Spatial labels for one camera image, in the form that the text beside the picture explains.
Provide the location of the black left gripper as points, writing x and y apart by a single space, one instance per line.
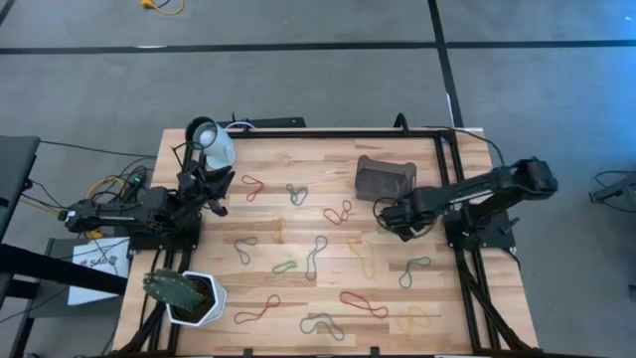
199 186

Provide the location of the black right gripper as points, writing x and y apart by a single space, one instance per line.
412 211

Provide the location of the red rubber band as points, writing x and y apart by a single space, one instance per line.
262 186
237 317
343 297
325 214

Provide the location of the yellow rubber band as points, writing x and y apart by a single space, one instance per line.
413 318
367 268
278 224

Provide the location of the teal rubber band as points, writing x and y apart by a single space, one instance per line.
308 268
238 256
401 281
289 188
301 325

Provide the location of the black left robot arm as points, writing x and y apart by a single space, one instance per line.
124 211

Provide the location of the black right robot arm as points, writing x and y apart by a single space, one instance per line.
497 184

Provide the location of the grey plastic bin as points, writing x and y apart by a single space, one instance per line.
385 181

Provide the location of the white cylindrical lamp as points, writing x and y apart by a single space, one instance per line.
218 149

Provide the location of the flat black box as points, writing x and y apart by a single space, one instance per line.
278 122

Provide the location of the black power strip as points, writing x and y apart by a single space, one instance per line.
135 185

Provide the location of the green cactus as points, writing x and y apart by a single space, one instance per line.
174 291

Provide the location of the white hexagonal plant pot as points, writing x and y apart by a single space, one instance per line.
216 303

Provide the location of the white paper sheet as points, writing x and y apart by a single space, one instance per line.
94 248

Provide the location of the black bar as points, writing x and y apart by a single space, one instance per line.
49 268

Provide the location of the dark grey desk top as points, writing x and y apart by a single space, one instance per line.
15 174

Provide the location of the black floor stand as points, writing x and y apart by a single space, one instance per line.
616 191

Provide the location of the black aluminium table frame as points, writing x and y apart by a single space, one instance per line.
323 133

